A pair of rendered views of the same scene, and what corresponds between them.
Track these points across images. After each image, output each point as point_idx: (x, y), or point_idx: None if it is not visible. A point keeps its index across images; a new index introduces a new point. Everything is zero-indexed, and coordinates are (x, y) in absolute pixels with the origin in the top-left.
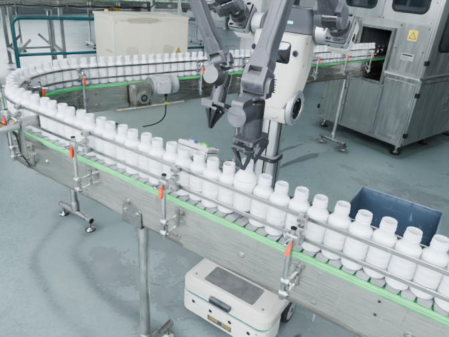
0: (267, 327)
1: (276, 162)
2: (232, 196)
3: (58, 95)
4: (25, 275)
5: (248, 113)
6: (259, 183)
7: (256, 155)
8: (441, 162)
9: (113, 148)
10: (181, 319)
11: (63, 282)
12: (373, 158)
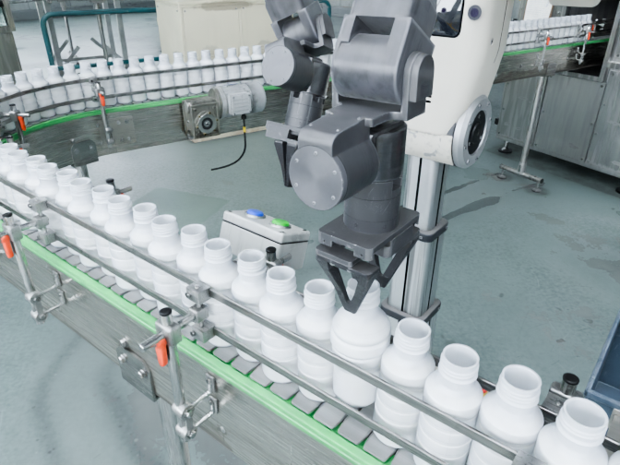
0: None
1: (435, 240)
2: (329, 366)
3: (60, 126)
4: (23, 422)
5: (351, 167)
6: (396, 347)
7: None
8: None
9: (90, 234)
10: None
11: (80, 435)
12: (589, 201)
